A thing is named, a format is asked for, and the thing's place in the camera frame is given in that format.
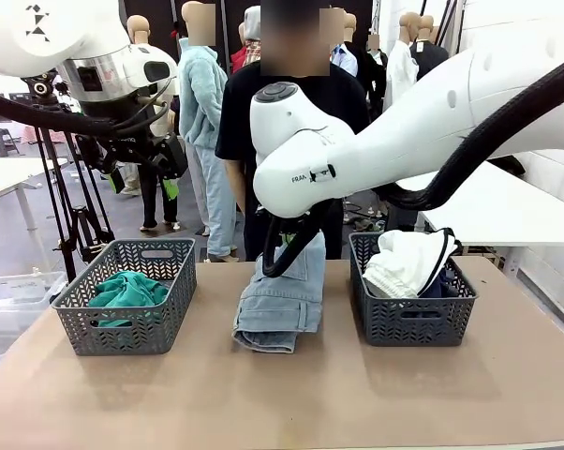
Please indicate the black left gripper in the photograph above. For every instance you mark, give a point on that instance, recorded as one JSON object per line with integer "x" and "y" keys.
{"x": 127, "y": 136}

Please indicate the light blue denim shorts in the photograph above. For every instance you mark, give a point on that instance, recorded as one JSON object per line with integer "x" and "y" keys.
{"x": 282, "y": 309}

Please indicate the teal knit top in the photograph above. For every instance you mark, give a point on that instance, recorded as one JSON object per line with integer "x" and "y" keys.
{"x": 127, "y": 290}

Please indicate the white shorts black trim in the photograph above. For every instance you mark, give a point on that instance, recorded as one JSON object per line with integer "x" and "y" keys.
{"x": 404, "y": 262}

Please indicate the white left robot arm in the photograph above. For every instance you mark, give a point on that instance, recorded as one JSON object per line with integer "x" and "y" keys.
{"x": 29, "y": 28}

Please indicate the person's right forearm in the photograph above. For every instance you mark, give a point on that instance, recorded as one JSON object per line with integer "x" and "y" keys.
{"x": 235, "y": 185}

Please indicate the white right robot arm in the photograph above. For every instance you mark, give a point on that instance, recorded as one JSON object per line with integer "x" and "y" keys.
{"x": 357, "y": 154}

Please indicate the black tripod stand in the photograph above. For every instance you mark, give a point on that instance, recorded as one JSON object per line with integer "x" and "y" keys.
{"x": 71, "y": 234}

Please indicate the mannequin in light blue fleece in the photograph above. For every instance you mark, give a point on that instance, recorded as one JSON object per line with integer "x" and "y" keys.
{"x": 200, "y": 94}

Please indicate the person in black T-shirt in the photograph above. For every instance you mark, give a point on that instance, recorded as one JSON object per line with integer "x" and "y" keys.
{"x": 237, "y": 108}

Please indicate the white table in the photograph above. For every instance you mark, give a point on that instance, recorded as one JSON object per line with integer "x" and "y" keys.
{"x": 497, "y": 220}
{"x": 1, "y": 180}

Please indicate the grey stool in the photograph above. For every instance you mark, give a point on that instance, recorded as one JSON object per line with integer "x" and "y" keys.
{"x": 1, "y": 140}

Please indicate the grey plastic lattice basket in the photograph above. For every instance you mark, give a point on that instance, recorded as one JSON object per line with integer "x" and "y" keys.
{"x": 413, "y": 323}
{"x": 123, "y": 333}

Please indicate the mannequin in cream shirt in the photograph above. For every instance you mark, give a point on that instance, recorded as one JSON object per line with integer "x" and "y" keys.
{"x": 139, "y": 33}

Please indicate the clear plastic storage box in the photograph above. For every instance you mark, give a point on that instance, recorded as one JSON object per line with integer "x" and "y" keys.
{"x": 15, "y": 300}

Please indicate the mannequin grey hood red plaid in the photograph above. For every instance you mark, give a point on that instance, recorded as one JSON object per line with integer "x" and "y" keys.
{"x": 249, "y": 47}

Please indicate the mannequin in blue shirt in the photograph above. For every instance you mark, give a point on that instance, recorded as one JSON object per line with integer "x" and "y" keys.
{"x": 343, "y": 58}

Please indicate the mannequin in black clothes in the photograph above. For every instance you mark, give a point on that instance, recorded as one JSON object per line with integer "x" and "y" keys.
{"x": 373, "y": 70}

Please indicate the mannequin in white coat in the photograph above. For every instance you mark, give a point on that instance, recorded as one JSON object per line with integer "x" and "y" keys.
{"x": 399, "y": 70}

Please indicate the mannequin black top white tag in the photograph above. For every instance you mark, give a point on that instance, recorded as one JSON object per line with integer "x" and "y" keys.
{"x": 432, "y": 56}

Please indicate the black rack poles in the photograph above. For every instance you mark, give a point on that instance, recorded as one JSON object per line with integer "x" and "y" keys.
{"x": 450, "y": 23}

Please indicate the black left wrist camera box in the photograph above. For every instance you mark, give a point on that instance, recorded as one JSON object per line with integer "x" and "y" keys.
{"x": 175, "y": 157}

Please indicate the black camera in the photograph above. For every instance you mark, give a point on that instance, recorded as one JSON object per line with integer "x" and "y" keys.
{"x": 40, "y": 87}

